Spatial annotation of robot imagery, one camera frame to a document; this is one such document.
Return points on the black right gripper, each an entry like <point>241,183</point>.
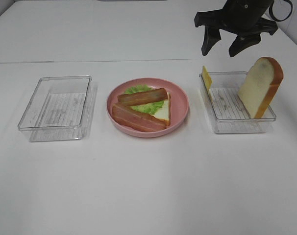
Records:
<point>241,17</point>

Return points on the yellow cheese slice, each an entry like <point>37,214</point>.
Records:
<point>206,79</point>

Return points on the bread slice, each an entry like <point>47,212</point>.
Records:
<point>162,110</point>
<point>260,86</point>

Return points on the brown bacon strip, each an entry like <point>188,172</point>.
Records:
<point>143,97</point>

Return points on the green lettuce leaf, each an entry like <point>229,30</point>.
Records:
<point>150,108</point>

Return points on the pink bacon strip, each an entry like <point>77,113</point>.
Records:
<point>143,122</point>

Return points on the right clear plastic tray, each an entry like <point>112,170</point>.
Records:
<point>226,112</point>

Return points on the clear plastic tray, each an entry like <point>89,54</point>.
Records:
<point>226,112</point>
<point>60,109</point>

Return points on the pink round plate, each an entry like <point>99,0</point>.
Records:
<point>179,105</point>

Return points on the left clear plastic tray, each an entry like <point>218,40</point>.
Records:
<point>60,109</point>

